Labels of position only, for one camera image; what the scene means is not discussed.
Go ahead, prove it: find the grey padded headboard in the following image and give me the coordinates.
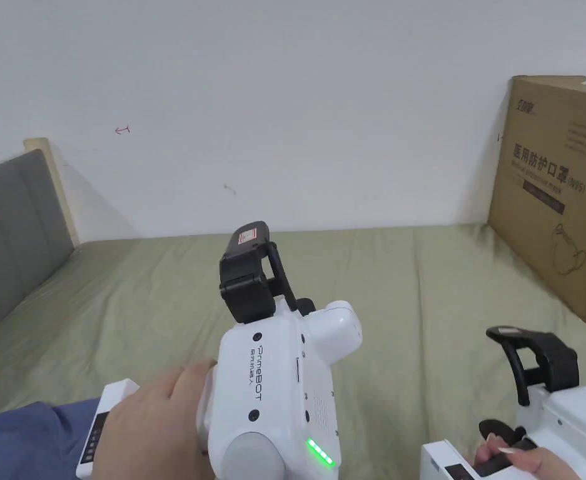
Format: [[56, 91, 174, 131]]
[[0, 138, 81, 346]]

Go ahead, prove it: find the brown cardboard carton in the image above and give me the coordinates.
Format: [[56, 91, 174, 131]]
[[487, 74, 586, 329]]

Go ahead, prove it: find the person's right hand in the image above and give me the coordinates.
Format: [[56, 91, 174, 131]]
[[474, 434, 574, 480]]

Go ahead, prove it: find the bed with pale green sheet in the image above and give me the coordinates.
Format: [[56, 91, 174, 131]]
[[0, 222, 586, 480]]

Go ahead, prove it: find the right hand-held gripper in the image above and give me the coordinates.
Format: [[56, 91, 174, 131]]
[[420, 327, 586, 480]]

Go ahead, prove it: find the person's left hand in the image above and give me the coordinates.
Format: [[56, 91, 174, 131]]
[[94, 359, 219, 480]]

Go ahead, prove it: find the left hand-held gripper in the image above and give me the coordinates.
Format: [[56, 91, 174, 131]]
[[76, 221, 363, 480]]

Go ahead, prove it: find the dark blue shirt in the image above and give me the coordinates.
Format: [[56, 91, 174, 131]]
[[0, 399, 105, 480]]

